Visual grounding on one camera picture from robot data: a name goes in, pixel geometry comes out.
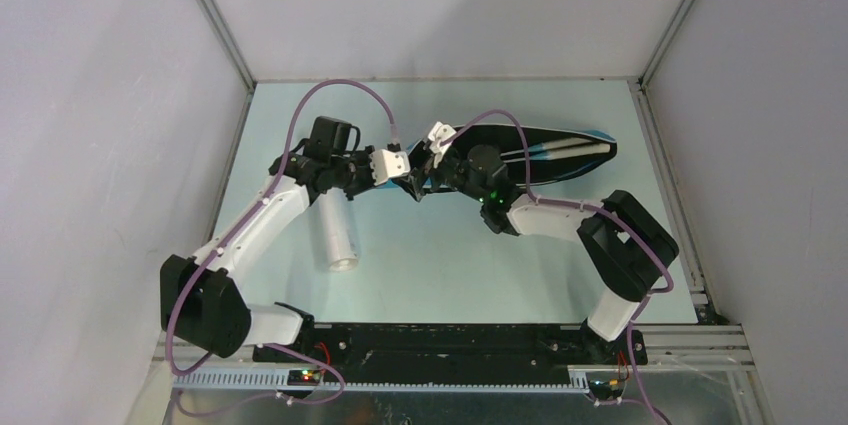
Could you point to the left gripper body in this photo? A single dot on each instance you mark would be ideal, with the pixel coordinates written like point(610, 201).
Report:
point(354, 174)

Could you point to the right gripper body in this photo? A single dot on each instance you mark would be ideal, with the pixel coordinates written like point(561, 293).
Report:
point(448, 174)

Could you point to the white shuttlecock tube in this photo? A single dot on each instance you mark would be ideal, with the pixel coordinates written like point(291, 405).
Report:
point(338, 229)

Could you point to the blue racket cover bag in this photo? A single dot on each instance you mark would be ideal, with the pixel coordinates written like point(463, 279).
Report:
point(505, 138)

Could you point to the blue badminton racket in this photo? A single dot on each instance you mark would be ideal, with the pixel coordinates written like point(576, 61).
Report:
point(570, 142)
point(571, 152)

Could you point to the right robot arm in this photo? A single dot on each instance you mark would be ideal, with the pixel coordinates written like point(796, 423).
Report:
point(628, 247)

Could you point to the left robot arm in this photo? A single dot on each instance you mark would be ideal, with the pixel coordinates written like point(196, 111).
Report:
point(200, 297)

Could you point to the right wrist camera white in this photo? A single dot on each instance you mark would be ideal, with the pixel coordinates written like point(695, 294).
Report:
point(438, 141)

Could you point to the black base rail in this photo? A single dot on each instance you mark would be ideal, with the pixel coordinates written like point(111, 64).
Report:
point(464, 354)

